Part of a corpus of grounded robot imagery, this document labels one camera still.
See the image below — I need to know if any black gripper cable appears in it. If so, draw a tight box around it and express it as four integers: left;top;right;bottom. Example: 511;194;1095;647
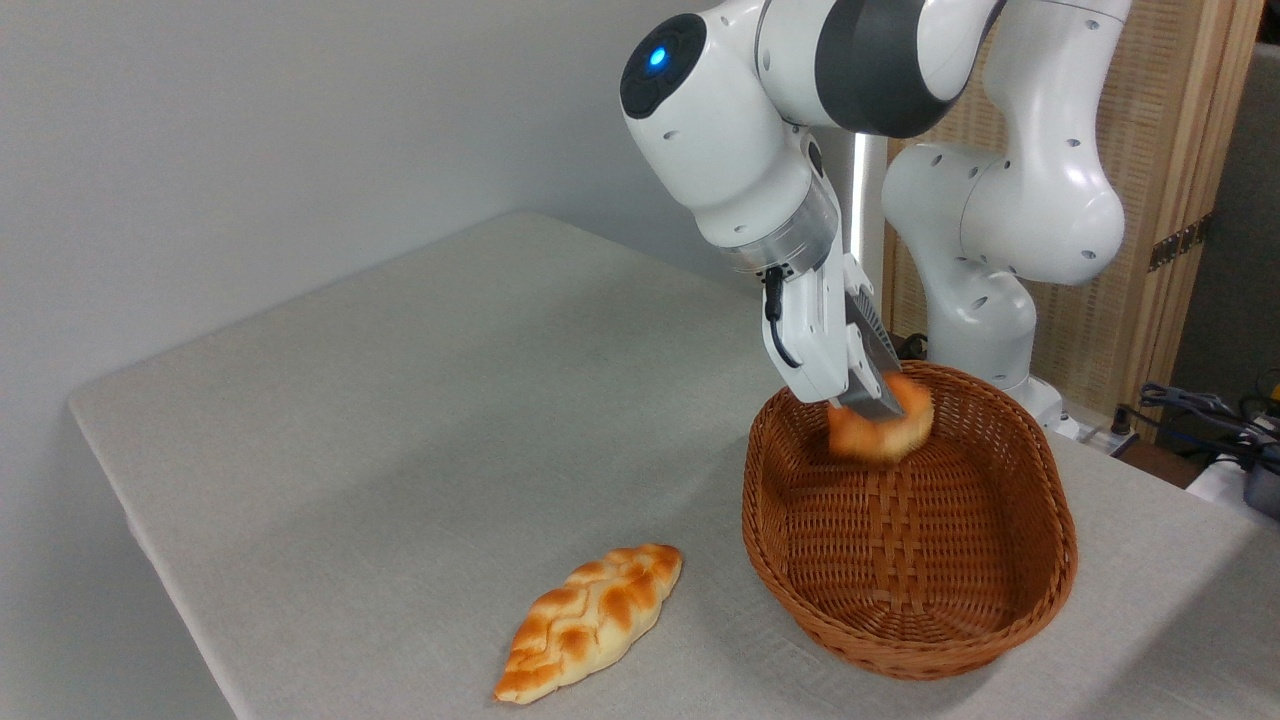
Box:
763;265;802;370

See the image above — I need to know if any brown wicker oval basket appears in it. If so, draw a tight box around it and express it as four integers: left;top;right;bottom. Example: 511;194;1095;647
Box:
741;360;1079;682

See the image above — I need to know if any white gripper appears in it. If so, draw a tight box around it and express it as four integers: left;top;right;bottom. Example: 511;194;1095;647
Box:
762;250;908;423

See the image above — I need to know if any long braided bread loaf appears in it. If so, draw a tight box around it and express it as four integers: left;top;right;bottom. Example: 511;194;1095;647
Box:
492;543;684;706

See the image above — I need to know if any round orange bread roll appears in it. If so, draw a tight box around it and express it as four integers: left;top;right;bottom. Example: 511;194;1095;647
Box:
826;371;936;467

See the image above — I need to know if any dark metal screen hinge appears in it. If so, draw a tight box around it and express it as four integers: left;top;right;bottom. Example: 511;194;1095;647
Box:
1147;213;1214;273

